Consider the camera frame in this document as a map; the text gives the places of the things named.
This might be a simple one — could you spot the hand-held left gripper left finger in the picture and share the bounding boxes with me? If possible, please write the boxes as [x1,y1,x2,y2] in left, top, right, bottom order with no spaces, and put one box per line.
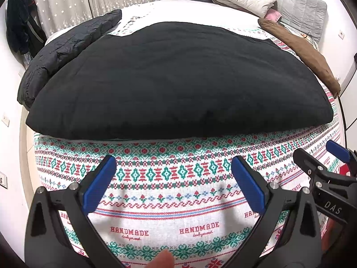
[25,155,126,268]

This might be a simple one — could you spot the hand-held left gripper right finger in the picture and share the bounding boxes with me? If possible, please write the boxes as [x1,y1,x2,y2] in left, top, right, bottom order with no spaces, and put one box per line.
[223,156,326,268]

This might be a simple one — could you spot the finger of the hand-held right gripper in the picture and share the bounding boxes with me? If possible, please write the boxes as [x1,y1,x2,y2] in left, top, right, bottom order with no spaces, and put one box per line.
[293,147,328,180]
[326,140,357,174]

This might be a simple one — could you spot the black coat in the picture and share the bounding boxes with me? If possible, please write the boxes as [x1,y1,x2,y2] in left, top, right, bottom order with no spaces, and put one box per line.
[25,21,334,141]

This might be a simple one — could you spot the hanging dark clothes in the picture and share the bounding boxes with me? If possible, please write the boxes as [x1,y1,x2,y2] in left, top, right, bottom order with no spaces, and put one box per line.
[6,0,48,55]

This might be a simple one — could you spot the person's left hand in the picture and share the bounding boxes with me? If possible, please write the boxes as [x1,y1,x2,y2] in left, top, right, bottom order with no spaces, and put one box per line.
[145,250,176,268]

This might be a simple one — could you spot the patterned bedsheet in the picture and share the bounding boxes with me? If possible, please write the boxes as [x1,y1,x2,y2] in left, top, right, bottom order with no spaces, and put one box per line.
[33,19,347,268]

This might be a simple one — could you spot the brown garment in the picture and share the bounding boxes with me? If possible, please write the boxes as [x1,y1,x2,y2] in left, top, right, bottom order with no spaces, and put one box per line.
[258,17,341,96]

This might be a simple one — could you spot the dark puffer jacket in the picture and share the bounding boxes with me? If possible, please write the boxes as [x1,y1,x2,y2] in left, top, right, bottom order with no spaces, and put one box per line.
[17,9,123,111]

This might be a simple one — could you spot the grey quilted headboard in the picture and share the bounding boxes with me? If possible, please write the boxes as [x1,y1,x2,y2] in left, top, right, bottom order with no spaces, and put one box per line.
[243,0,328,44]

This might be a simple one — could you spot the pink cloth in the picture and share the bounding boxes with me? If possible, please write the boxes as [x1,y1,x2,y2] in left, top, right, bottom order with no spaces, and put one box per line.
[264,8,282,23]

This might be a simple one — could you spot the grey patterned curtain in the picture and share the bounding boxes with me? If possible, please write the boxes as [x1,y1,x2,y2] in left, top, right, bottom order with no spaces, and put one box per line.
[29,0,164,38]

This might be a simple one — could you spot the bed with white sheet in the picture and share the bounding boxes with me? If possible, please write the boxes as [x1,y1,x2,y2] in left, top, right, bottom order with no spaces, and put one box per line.
[45,0,265,45]

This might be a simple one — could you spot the charging cable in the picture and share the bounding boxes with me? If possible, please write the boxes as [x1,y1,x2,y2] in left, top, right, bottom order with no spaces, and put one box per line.
[298,31,319,48]

